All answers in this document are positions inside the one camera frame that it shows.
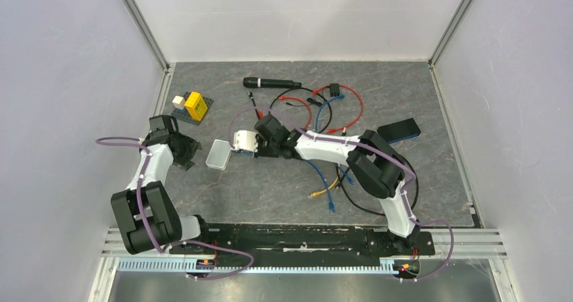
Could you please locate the white network switch box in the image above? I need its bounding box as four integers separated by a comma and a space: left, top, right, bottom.
205, 139, 232, 170

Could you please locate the yellow ethernet cable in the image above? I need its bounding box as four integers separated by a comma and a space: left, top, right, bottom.
307, 174, 341, 199

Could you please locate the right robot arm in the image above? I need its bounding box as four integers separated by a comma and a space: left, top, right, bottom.
254, 114, 420, 253

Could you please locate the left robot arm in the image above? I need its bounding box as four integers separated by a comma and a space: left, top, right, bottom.
110, 115, 201, 255

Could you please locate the yellow toy brick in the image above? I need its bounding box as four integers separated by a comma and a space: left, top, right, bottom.
184, 92, 208, 121

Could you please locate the cream toy brick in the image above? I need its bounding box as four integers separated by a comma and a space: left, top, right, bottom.
172, 96, 186, 109

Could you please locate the black microphone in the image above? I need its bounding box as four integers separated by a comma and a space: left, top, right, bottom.
243, 77, 302, 89

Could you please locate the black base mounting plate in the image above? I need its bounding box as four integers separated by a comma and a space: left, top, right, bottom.
159, 222, 436, 268

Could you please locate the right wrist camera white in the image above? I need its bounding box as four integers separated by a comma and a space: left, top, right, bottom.
231, 130, 258, 157

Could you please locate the red cable loop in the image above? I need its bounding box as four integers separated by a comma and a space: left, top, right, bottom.
255, 95, 313, 131

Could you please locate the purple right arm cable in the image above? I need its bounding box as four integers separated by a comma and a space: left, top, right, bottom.
228, 106, 455, 283

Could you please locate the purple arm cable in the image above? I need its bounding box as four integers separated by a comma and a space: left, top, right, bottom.
228, 106, 455, 283
95, 136, 255, 282

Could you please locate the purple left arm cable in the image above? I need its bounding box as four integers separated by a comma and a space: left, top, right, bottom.
95, 136, 255, 282

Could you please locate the black cable loop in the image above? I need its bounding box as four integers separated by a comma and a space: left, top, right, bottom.
246, 86, 334, 134

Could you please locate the white cable duct strip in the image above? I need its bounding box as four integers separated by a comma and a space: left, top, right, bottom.
117, 257, 399, 275

